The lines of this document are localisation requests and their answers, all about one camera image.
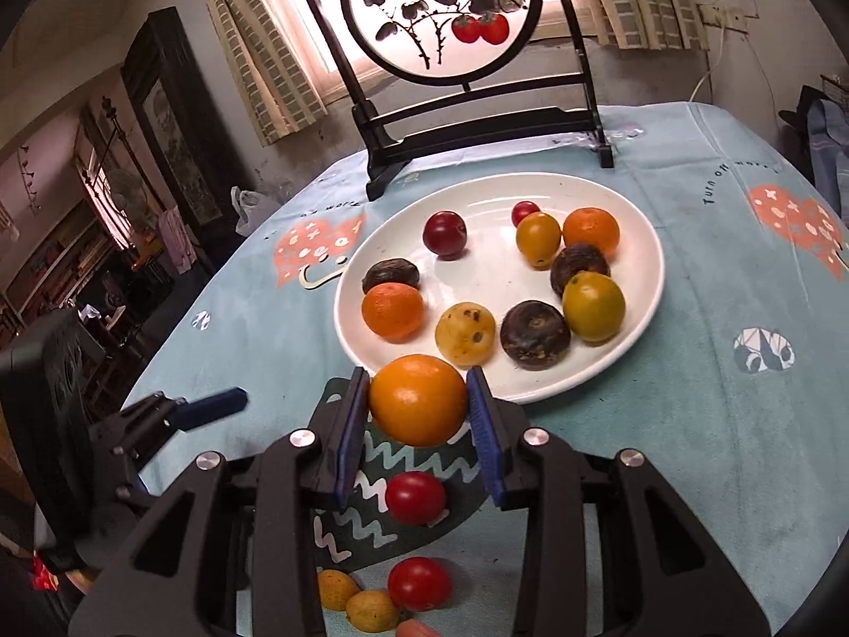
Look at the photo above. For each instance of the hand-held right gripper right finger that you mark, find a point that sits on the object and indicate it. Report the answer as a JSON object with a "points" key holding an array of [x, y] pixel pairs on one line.
{"points": [[487, 438]]}

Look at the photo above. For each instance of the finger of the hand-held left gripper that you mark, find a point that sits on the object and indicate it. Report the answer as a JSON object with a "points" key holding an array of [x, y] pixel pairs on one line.
{"points": [[212, 406]]}

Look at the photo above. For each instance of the large orange tomato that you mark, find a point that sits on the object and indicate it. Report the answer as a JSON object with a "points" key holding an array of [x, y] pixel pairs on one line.
{"points": [[418, 405]]}

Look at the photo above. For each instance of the white plastic bag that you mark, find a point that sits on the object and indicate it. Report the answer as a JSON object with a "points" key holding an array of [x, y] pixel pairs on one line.
{"points": [[255, 207]]}

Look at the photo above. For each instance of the dark framed wall painting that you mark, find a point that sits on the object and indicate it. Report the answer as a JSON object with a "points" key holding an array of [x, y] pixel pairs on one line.
{"points": [[176, 133]]}

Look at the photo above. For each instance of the dark red plum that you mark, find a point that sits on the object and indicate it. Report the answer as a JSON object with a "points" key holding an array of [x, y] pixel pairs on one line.
{"points": [[444, 233]]}

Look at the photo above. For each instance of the orange tangerine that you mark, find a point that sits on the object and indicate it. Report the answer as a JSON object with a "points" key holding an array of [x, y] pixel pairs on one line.
{"points": [[391, 310], [590, 232]]}

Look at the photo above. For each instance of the standing fan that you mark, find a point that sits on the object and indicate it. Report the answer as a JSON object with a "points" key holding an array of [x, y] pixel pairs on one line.
{"points": [[127, 191]]}

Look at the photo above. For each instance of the orange-yellow tomato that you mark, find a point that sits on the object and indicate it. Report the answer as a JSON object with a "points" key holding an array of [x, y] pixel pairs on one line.
{"points": [[465, 334], [538, 240]]}

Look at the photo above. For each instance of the white oval plate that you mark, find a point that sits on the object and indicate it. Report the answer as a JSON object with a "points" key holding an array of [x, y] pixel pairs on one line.
{"points": [[491, 279]]}

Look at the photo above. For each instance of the white wall outlet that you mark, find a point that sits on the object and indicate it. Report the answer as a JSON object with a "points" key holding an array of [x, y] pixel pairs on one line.
{"points": [[726, 15]]}

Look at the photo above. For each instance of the red cherry tomato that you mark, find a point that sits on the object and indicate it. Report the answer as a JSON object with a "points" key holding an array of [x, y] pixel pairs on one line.
{"points": [[419, 582], [416, 497], [524, 211]]}

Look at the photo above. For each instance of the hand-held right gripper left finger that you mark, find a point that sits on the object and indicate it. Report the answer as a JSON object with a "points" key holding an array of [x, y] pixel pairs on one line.
{"points": [[348, 438]]}

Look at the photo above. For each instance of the blue clothing pile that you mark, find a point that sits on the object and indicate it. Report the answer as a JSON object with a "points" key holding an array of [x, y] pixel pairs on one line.
{"points": [[826, 139]]}

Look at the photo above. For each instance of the black framed persimmon painting screen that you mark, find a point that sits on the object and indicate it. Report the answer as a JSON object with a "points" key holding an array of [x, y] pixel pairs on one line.
{"points": [[441, 6]]}

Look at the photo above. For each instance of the dark brown water chestnut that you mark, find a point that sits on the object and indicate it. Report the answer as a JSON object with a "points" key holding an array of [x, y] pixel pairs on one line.
{"points": [[574, 265], [388, 271], [534, 335]]}

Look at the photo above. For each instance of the blue printed tablecloth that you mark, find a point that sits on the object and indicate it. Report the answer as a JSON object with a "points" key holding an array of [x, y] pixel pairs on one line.
{"points": [[663, 444]]}

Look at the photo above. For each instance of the pink cloth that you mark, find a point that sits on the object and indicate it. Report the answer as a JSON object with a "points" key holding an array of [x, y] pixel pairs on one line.
{"points": [[176, 239]]}

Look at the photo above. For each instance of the yellow-green tomato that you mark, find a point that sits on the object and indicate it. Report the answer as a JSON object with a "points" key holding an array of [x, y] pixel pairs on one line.
{"points": [[593, 306]]}

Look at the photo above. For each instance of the pink fruit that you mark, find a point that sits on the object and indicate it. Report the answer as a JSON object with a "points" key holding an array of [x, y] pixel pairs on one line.
{"points": [[418, 629]]}

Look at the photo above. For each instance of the small yellow tomato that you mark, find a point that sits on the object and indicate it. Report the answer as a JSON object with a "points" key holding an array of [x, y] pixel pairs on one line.
{"points": [[373, 612], [337, 589]]}

